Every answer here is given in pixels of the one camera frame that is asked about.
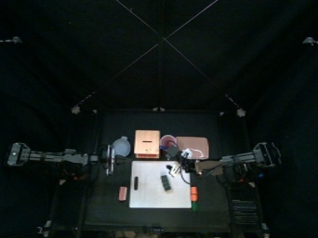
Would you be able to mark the grey frame middle clamp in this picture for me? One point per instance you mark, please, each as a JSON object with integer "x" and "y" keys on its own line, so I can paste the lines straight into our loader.
{"x": 157, "y": 109}

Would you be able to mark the wooden box with slot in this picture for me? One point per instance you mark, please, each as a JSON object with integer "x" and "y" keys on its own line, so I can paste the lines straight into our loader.
{"x": 146, "y": 143}

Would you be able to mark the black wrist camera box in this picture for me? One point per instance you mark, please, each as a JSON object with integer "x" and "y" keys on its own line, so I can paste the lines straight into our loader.
{"x": 172, "y": 152}

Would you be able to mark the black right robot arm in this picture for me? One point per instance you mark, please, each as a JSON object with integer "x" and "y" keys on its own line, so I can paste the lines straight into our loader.
{"x": 244, "y": 158}

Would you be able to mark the white cutting board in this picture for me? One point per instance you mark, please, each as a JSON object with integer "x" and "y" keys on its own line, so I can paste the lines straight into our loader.
{"x": 152, "y": 195}

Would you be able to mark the pale blue round plate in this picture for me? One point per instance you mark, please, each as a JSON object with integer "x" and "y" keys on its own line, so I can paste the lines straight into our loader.
{"x": 121, "y": 146}

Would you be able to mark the grey frame corner clamp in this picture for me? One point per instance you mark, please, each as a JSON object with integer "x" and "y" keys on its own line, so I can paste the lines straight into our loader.
{"x": 240, "y": 112}
{"x": 16, "y": 39}
{"x": 74, "y": 109}
{"x": 308, "y": 40}

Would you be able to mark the pink salmon sushi piece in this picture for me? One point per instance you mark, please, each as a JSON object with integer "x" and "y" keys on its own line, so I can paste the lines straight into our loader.
{"x": 122, "y": 193}

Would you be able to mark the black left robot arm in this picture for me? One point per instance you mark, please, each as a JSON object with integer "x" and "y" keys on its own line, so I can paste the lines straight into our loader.
{"x": 49, "y": 156}

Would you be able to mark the pink cup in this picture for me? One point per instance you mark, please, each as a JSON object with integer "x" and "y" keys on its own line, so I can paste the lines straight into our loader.
{"x": 167, "y": 140}

